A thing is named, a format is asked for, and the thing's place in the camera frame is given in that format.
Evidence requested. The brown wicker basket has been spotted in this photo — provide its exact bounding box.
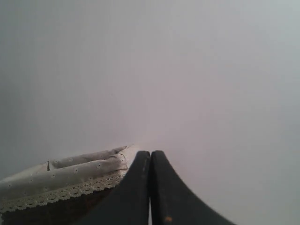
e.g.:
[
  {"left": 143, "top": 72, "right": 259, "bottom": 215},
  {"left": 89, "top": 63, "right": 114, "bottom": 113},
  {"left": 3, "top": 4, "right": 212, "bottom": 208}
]
[{"left": 2, "top": 188, "right": 114, "bottom": 225}]

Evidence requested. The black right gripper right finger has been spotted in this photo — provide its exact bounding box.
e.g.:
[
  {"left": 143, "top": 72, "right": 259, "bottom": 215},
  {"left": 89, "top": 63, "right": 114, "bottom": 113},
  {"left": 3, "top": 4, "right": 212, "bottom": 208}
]
[{"left": 150, "top": 150, "right": 233, "bottom": 225}]

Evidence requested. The white lace basket liner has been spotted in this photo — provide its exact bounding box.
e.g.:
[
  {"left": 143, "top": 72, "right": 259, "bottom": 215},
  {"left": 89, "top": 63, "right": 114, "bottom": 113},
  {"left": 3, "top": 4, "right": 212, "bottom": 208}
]
[{"left": 0, "top": 145, "right": 140, "bottom": 213}]

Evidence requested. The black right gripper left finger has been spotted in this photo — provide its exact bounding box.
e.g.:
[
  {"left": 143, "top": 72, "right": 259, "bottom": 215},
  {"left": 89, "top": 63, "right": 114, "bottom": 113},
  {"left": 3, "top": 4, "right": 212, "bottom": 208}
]
[{"left": 76, "top": 151, "right": 150, "bottom": 225}]

